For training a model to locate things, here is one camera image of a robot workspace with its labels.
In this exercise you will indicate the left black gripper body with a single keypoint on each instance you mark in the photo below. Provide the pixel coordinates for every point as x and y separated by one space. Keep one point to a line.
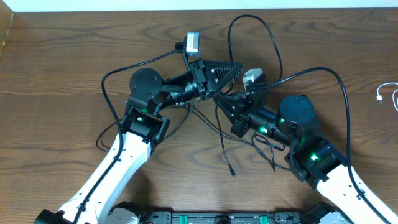
199 83

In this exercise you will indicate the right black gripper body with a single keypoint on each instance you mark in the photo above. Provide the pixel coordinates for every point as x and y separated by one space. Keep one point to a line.
264 121

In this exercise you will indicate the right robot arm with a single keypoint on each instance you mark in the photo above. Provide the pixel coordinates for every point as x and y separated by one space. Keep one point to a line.
311 157

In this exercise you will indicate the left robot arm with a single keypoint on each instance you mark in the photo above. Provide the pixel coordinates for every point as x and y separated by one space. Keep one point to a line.
140 131

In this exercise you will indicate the wooden side panel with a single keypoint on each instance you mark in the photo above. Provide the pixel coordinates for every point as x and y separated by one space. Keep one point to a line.
5 23

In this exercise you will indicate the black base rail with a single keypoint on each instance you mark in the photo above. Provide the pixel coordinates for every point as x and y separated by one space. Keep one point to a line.
322 213

